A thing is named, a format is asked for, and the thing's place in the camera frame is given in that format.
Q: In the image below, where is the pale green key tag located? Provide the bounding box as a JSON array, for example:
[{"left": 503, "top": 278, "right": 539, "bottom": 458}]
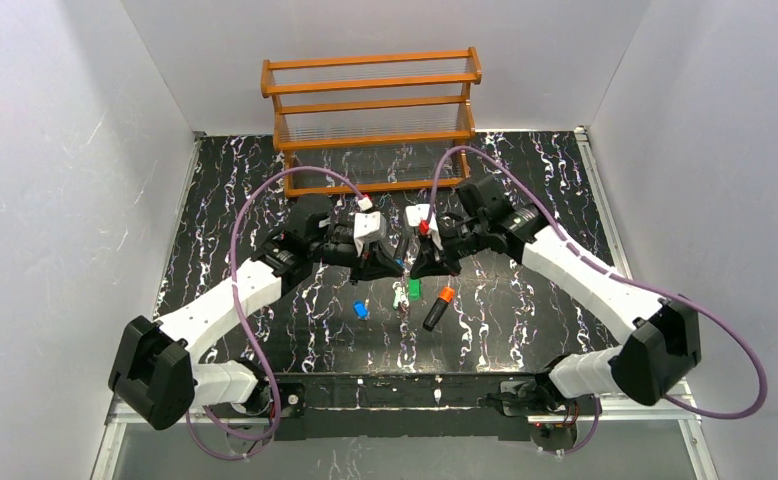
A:
[{"left": 392, "top": 281, "right": 409, "bottom": 311}]

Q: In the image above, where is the blue key tag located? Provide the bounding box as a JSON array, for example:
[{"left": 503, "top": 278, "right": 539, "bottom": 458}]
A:
[{"left": 352, "top": 301, "right": 369, "bottom": 320}]

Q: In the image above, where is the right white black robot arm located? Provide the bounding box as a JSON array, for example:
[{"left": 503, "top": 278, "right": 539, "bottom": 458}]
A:
[{"left": 404, "top": 177, "right": 701, "bottom": 408}]

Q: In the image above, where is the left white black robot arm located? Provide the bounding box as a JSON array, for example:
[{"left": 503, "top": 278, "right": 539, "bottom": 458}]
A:
[{"left": 107, "top": 194, "right": 404, "bottom": 430}]

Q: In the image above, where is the blue capped black marker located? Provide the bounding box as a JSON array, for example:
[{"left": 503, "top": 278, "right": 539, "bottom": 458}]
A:
[{"left": 393, "top": 232, "right": 411, "bottom": 267}]

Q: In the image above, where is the orange capped black marker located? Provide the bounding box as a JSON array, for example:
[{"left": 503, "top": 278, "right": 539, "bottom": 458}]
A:
[{"left": 422, "top": 286, "right": 455, "bottom": 331}]

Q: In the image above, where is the orange wooden shelf rack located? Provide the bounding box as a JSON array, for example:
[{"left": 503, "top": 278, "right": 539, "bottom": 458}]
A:
[{"left": 260, "top": 47, "right": 482, "bottom": 167}]

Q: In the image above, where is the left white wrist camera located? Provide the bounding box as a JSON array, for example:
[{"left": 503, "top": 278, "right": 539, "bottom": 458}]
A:
[{"left": 353, "top": 195, "right": 387, "bottom": 256}]

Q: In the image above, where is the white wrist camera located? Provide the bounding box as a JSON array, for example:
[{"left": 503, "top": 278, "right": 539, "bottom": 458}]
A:
[
  {"left": 353, "top": 195, "right": 387, "bottom": 256},
  {"left": 404, "top": 204, "right": 444, "bottom": 251}
]

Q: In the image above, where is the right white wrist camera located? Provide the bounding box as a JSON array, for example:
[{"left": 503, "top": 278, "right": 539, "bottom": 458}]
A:
[{"left": 404, "top": 204, "right": 444, "bottom": 251}]

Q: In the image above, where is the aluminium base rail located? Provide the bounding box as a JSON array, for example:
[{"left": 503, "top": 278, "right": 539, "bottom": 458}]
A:
[{"left": 92, "top": 398, "right": 717, "bottom": 479}]

